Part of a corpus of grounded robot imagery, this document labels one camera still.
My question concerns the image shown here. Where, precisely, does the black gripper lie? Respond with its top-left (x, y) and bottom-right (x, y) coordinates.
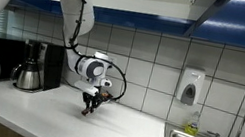
top-left (78, 88), bottom-right (109, 117)

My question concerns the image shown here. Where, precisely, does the dark brown snack packet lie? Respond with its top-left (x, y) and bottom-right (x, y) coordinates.
top-left (80, 105), bottom-right (95, 118)

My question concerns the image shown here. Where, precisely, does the black steel coffee maker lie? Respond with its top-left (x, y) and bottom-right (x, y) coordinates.
top-left (16, 38), bottom-right (67, 97)

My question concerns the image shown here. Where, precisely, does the stainless steel coffee carafe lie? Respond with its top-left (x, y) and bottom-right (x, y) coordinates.
top-left (8, 55), bottom-right (46, 94)

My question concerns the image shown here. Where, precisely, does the black microwave oven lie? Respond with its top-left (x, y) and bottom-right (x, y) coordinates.
top-left (0, 36), bottom-right (29, 86)

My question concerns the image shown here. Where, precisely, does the yellow dish soap bottle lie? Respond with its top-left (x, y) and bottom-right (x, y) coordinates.
top-left (183, 110), bottom-right (203, 137)

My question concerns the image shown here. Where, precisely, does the black robot wrist cable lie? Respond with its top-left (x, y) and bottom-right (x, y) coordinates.
top-left (54, 0), bottom-right (142, 106)

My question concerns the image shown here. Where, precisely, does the white wall soap dispenser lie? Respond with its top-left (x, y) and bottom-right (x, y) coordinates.
top-left (174, 66), bottom-right (207, 108)

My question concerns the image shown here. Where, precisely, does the white blue wall cabinet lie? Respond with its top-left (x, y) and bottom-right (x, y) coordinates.
top-left (48, 0), bottom-right (222, 44)

